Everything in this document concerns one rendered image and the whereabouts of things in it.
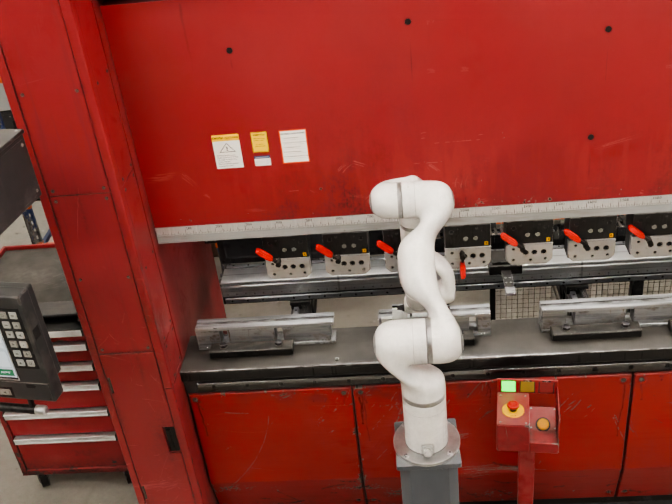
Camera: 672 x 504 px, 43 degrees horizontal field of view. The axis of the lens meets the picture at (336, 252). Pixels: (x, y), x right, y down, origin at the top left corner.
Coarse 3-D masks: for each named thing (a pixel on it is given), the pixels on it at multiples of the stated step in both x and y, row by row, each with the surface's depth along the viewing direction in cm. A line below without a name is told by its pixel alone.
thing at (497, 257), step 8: (496, 256) 313; (504, 256) 313; (488, 264) 312; (496, 264) 310; (504, 264) 310; (496, 272) 311; (504, 272) 309; (512, 272) 311; (520, 272) 311; (504, 280) 305; (512, 280) 304; (512, 288) 300
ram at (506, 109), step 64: (128, 0) 244; (192, 0) 240; (256, 0) 239; (320, 0) 239; (384, 0) 238; (448, 0) 237; (512, 0) 236; (576, 0) 236; (640, 0) 235; (128, 64) 251; (192, 64) 250; (256, 64) 249; (320, 64) 249; (384, 64) 248; (448, 64) 247; (512, 64) 246; (576, 64) 245; (640, 64) 244; (192, 128) 261; (256, 128) 260; (320, 128) 260; (384, 128) 259; (448, 128) 258; (512, 128) 257; (576, 128) 256; (640, 128) 255; (192, 192) 273; (256, 192) 272; (320, 192) 271; (512, 192) 268; (576, 192) 267; (640, 192) 266
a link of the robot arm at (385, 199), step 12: (396, 180) 238; (408, 180) 240; (420, 180) 243; (372, 192) 232; (384, 192) 229; (396, 192) 229; (372, 204) 231; (384, 204) 229; (396, 204) 228; (384, 216) 231; (396, 216) 231; (408, 228) 251
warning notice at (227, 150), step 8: (216, 136) 262; (224, 136) 262; (232, 136) 262; (216, 144) 264; (224, 144) 264; (232, 144) 264; (216, 152) 265; (224, 152) 265; (232, 152) 265; (240, 152) 265; (216, 160) 267; (224, 160) 267; (232, 160) 267; (240, 160) 266
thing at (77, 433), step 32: (0, 256) 359; (32, 256) 358; (64, 288) 334; (64, 352) 332; (64, 384) 340; (96, 384) 338; (0, 416) 352; (32, 416) 349; (64, 416) 348; (96, 416) 350; (32, 448) 362; (64, 448) 361; (96, 448) 360; (128, 480) 372
